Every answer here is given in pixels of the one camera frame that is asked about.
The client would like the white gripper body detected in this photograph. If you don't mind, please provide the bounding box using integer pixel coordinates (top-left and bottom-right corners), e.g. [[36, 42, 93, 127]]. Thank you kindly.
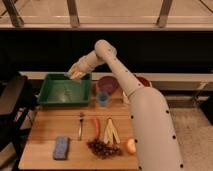
[[75, 55, 97, 73]]

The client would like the yellow banana bunch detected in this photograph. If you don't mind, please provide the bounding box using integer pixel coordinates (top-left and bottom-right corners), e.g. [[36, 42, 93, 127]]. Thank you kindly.
[[103, 118, 120, 145]]

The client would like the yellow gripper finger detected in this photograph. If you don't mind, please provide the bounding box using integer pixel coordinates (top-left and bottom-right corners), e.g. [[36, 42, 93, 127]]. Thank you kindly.
[[68, 66, 84, 80]]

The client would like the purple bowl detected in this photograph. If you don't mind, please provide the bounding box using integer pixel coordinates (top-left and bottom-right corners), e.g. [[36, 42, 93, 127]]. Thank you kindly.
[[97, 76, 118, 95]]

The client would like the blue plastic cup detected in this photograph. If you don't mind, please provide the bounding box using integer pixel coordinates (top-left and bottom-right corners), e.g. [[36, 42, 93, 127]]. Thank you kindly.
[[96, 92, 109, 107]]

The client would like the red-orange bowl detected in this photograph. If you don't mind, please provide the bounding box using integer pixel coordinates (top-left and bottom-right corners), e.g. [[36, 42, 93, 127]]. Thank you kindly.
[[137, 77, 152, 87]]

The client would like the bunch of dark grapes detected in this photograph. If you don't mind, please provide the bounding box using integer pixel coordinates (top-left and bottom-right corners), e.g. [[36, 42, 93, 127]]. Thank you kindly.
[[87, 139, 122, 159]]

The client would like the green plastic tray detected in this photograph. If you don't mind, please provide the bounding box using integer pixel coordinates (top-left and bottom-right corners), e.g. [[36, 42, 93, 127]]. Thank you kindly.
[[38, 74, 92, 107]]

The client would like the white cup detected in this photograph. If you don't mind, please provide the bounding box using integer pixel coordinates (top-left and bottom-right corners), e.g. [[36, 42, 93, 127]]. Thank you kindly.
[[123, 92, 129, 104]]

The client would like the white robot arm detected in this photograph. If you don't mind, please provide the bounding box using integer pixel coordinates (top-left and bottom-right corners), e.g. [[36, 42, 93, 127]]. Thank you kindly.
[[67, 40, 184, 171]]

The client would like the dark chair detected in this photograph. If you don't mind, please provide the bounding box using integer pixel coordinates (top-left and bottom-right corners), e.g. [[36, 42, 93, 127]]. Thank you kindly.
[[0, 74, 38, 164]]

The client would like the silver fork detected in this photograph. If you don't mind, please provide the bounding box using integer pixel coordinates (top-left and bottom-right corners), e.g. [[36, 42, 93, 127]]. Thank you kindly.
[[78, 113, 84, 141]]

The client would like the orange fruit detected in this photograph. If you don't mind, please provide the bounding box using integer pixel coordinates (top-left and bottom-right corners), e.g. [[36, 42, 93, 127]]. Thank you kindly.
[[125, 138, 136, 154]]

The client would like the blue sponge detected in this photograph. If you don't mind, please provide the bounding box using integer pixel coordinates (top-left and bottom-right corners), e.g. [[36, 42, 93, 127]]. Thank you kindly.
[[53, 136, 69, 160]]

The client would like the orange carrot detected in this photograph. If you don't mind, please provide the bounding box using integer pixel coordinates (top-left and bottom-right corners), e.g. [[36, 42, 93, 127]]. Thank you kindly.
[[93, 117, 100, 138]]

